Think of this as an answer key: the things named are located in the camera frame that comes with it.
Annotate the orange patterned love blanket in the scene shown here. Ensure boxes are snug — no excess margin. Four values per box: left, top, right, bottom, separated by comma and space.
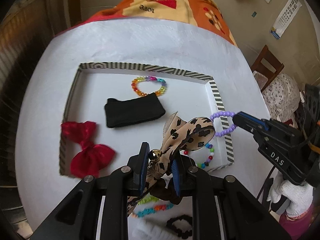
70, 0, 236, 46

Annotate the white table cloth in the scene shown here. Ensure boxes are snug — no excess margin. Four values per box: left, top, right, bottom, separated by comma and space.
15, 18, 270, 229

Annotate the red satin bow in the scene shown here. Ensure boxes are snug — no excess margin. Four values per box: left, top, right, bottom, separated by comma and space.
61, 121, 116, 179

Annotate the purple bead bracelet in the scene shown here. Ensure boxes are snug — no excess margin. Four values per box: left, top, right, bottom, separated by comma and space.
209, 110, 238, 138

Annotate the green blue star bracelet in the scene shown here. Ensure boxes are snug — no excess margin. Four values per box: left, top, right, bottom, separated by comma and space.
132, 195, 174, 218

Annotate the black fabric headband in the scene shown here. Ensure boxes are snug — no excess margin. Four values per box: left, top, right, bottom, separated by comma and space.
104, 93, 165, 128

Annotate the rainbow translucent bead bracelet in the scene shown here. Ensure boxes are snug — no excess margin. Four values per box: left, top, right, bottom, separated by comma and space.
131, 75, 168, 98

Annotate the right hand white glove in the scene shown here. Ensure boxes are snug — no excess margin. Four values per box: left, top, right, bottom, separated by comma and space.
267, 171, 313, 220

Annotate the multicolour round bead bracelet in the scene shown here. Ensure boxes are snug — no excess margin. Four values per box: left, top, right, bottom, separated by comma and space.
183, 142, 216, 170

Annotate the floral fabric cover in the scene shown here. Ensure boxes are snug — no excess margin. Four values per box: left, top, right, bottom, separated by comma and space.
262, 74, 300, 122

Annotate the wall calendar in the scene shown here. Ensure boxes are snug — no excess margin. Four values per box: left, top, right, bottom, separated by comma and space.
270, 0, 302, 40

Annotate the black scalloped hair tie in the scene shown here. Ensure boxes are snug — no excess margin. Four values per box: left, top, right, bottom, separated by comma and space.
165, 214, 194, 240

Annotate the wooden chair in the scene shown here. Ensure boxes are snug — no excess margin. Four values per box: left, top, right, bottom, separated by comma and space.
251, 45, 284, 92

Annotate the striped black white tray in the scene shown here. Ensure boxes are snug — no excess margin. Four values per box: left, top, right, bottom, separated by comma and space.
59, 62, 225, 178

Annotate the white fluffy hair accessory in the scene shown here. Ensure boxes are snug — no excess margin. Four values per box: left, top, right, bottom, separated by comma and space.
132, 220, 179, 240

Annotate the leopard print ribbon scrunchie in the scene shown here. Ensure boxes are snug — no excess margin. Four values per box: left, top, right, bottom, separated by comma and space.
127, 113, 215, 215

